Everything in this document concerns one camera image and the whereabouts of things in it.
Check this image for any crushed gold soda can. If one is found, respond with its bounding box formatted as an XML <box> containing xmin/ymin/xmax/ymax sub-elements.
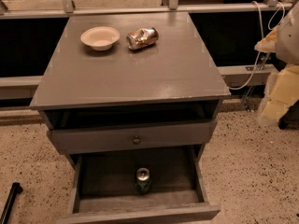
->
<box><xmin>126</xmin><ymin>27</ymin><xmax>159</xmax><ymax>50</ymax></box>

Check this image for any grey wooden drawer cabinet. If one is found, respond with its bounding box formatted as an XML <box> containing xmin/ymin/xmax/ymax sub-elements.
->
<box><xmin>31</xmin><ymin>12</ymin><xmax>229</xmax><ymax>224</ymax></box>

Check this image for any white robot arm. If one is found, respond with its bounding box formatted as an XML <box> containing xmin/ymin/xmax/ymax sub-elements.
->
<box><xmin>254</xmin><ymin>3</ymin><xmax>299</xmax><ymax>125</ymax></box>

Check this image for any green soda can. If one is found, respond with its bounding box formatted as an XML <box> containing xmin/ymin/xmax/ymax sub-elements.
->
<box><xmin>135</xmin><ymin>168</ymin><xmax>151</xmax><ymax>194</ymax></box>

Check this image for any grey metal railing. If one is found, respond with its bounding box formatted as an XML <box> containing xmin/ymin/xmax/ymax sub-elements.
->
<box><xmin>0</xmin><ymin>0</ymin><xmax>299</xmax><ymax>101</ymax></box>

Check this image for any open grey bottom drawer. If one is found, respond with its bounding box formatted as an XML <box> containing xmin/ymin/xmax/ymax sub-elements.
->
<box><xmin>56</xmin><ymin>147</ymin><xmax>221</xmax><ymax>224</ymax></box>

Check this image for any white hanging cable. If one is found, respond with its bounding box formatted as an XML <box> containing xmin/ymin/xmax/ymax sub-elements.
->
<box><xmin>226</xmin><ymin>0</ymin><xmax>299</xmax><ymax>91</ymax></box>

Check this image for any black rod on floor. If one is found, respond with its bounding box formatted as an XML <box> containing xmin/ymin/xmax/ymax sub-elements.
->
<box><xmin>0</xmin><ymin>182</ymin><xmax>23</xmax><ymax>224</ymax></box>

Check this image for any closed grey drawer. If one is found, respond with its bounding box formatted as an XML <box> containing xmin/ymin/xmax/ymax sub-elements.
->
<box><xmin>48</xmin><ymin>119</ymin><xmax>217</xmax><ymax>154</ymax></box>

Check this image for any round brass drawer knob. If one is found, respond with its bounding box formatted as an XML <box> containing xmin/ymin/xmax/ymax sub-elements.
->
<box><xmin>133</xmin><ymin>136</ymin><xmax>141</xmax><ymax>145</ymax></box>

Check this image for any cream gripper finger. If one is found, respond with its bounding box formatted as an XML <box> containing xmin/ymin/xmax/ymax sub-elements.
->
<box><xmin>254</xmin><ymin>27</ymin><xmax>278</xmax><ymax>53</ymax></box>
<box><xmin>257</xmin><ymin>64</ymin><xmax>299</xmax><ymax>125</ymax></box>

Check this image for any white paper bowl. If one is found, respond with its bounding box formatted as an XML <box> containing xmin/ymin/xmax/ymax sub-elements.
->
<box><xmin>80</xmin><ymin>26</ymin><xmax>120</xmax><ymax>51</ymax></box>

